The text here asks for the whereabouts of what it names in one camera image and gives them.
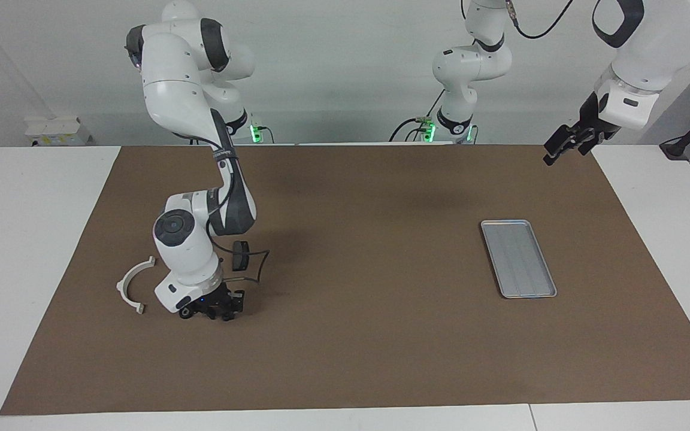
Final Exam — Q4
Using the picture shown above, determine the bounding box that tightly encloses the silver metal tray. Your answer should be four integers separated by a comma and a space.
480, 220, 558, 299

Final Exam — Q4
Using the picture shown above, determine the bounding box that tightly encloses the brown table mat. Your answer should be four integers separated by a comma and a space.
0, 144, 690, 416

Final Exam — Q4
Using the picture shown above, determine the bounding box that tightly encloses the white power box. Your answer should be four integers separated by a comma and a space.
25, 116, 92, 147

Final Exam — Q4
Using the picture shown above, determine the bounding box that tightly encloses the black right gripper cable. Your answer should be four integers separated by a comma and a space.
171, 108, 271, 285

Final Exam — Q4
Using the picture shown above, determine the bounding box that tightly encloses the white curved plastic bracket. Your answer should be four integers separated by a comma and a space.
116, 256, 157, 315

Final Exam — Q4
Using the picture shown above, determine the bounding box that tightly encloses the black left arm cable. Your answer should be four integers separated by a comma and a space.
504, 0, 574, 40

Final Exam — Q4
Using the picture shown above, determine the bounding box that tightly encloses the black base cable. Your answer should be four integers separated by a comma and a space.
388, 90, 446, 142

